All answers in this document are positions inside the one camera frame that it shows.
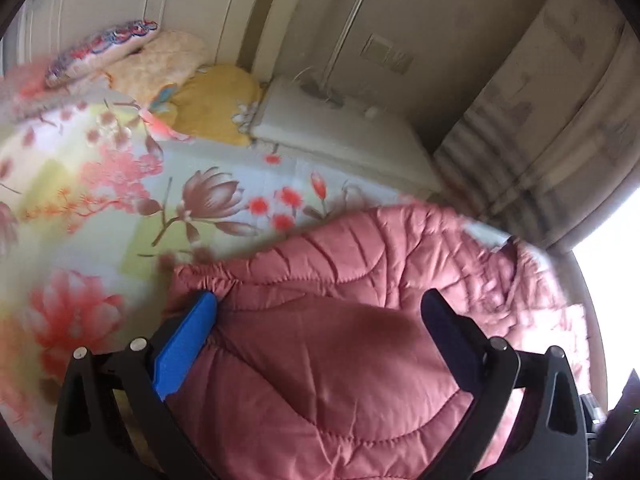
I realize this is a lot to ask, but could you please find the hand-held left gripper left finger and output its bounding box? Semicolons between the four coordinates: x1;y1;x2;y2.
52;290;219;480

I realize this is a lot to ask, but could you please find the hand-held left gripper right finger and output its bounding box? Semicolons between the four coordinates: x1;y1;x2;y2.
421;289;588;480

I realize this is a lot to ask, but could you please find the pink quilted jacket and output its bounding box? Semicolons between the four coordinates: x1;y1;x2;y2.
127;202;588;480

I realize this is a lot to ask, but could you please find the floral bed sheet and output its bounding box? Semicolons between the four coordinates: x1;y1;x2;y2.
0;57;551;476

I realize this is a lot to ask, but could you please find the yellow floral pillow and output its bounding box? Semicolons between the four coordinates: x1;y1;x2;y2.
150;63;266;148

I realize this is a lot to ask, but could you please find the beige sailboat print curtain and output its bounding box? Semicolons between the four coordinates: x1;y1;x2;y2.
432;0;640;256

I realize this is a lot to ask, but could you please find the white nightstand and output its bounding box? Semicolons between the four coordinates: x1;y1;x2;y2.
250;76;443;193

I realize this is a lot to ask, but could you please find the cream plush pillow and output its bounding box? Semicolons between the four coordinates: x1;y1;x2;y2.
102;31;209;111

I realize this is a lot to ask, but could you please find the patterned red blue pillow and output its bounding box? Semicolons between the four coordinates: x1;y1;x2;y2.
45;20;160;88

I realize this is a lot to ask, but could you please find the silver lamp pole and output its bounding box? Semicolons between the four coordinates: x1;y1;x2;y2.
322;0;377;101

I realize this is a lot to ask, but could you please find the white wooden headboard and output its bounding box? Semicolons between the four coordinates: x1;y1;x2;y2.
10;0;286;81

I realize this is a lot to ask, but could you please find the wall socket panel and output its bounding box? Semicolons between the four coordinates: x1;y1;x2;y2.
361;34;414;76

